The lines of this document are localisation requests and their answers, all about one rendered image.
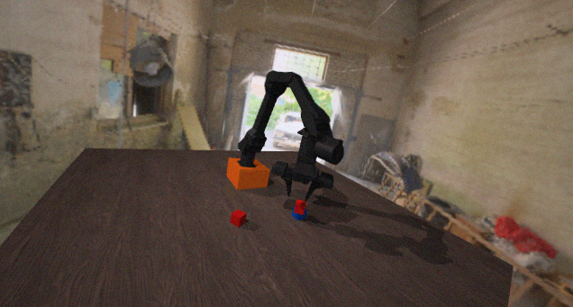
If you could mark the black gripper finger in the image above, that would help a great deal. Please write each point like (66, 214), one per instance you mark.
(288, 184)
(311, 189)

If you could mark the blue cube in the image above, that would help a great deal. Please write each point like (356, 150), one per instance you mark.
(298, 216)

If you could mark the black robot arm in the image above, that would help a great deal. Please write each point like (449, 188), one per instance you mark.
(317, 139)

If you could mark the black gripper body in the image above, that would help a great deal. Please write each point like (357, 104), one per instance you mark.
(281, 169)

